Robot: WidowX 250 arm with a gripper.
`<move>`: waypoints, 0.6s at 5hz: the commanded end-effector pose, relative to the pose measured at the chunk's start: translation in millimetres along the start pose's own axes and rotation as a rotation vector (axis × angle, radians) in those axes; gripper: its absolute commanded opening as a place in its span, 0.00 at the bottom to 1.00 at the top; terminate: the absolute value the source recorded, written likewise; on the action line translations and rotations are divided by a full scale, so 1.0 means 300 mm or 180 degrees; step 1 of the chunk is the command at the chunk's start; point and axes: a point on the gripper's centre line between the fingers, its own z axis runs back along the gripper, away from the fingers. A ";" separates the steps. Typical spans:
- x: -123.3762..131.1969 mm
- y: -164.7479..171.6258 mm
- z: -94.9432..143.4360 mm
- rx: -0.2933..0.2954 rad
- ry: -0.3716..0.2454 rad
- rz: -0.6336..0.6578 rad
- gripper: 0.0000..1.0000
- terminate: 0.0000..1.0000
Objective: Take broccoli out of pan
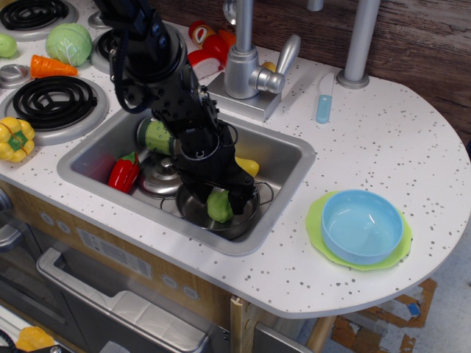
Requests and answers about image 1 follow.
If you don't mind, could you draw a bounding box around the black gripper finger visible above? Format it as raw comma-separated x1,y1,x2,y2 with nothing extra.
183,182,213,204
228,187,254,215

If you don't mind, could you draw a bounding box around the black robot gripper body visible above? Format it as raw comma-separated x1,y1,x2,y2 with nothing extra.
171,121,255,195

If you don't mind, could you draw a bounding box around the green toy broccoli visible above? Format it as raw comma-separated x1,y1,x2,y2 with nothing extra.
207,190,234,223

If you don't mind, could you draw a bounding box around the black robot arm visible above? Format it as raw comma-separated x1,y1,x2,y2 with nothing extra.
96,1,255,215

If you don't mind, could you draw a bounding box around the yellow toy squash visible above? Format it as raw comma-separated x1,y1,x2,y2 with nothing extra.
235,157,260,177

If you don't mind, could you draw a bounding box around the steel pot lid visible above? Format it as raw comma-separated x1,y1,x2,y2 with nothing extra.
137,154,182,198

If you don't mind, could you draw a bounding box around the green labelled toy can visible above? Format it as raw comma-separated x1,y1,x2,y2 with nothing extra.
136,118,177,156

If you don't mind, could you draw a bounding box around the silver metal sink basin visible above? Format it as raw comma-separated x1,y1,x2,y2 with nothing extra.
57,111,315,256

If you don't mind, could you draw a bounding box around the silver toy faucet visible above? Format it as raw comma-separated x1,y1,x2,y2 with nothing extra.
208,0,301,121

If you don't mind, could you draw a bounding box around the green plastic plate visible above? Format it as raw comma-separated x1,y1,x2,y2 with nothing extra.
305,191,412,271

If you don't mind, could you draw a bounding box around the red toy pepper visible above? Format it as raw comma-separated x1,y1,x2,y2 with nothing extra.
107,151,141,193

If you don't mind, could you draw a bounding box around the red white toy slice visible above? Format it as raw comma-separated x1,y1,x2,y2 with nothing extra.
188,49,223,79

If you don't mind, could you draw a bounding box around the blue plastic bowl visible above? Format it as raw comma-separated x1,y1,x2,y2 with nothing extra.
321,190,404,265

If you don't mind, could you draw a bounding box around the black front stove burner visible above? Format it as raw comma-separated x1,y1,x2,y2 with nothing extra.
1,76,109,146

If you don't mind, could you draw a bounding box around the black rear right burner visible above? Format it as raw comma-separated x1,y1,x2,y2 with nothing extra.
91,29,116,74

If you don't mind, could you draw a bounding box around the green toy cabbage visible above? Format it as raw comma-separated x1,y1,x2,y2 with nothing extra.
45,23,93,67

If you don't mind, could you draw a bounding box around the silver rear stove knob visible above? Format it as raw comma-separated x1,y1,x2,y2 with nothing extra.
88,11,110,29

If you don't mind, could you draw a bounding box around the silver stove knob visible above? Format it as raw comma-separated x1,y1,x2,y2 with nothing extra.
0,64,32,89
88,11,110,29

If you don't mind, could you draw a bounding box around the orange toy carrot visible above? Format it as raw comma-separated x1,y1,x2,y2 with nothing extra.
30,54,78,79

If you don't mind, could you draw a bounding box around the yellow toy bell pepper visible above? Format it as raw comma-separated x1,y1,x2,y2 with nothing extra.
1,117,35,163

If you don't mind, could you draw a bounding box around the grey support pole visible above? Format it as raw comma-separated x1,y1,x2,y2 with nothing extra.
337,0,380,90

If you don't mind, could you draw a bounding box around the light green toy apple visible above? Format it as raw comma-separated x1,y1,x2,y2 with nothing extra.
0,33,18,58

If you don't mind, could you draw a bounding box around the black rear left burner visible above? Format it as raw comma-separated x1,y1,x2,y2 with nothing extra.
1,0,78,42

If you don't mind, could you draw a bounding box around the yellow object bottom left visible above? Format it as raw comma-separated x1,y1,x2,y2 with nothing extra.
15,327,55,352

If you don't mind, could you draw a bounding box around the steel pan with handles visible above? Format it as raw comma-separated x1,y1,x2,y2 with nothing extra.
160,182,275,240

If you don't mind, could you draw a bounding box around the silver oven door handle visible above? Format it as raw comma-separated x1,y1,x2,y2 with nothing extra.
37,249,212,352

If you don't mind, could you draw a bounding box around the blue handled toy knife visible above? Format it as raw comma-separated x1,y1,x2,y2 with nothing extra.
316,73,335,124

